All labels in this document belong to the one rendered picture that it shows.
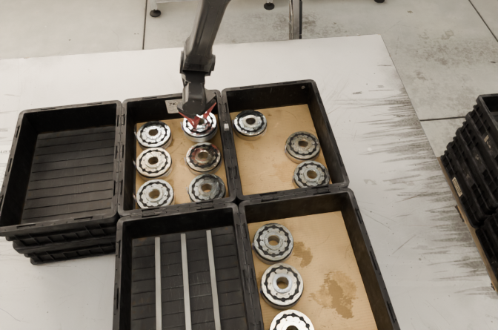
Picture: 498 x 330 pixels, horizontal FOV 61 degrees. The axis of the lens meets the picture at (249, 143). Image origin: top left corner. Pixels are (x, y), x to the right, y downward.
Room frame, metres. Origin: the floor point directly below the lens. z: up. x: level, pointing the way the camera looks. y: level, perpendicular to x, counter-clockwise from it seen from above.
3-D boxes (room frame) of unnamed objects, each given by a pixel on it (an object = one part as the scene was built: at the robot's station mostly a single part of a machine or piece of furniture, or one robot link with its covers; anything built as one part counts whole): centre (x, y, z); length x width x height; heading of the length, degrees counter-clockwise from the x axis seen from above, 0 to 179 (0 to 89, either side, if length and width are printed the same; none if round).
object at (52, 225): (0.65, 0.50, 0.92); 0.40 x 0.30 x 0.02; 8
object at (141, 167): (0.69, 0.28, 0.86); 0.10 x 0.10 x 0.01
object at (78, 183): (0.65, 0.50, 0.87); 0.40 x 0.30 x 0.11; 8
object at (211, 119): (0.81, 0.15, 0.89); 0.10 x 0.10 x 0.01
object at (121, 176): (0.69, 0.21, 0.92); 0.40 x 0.30 x 0.02; 8
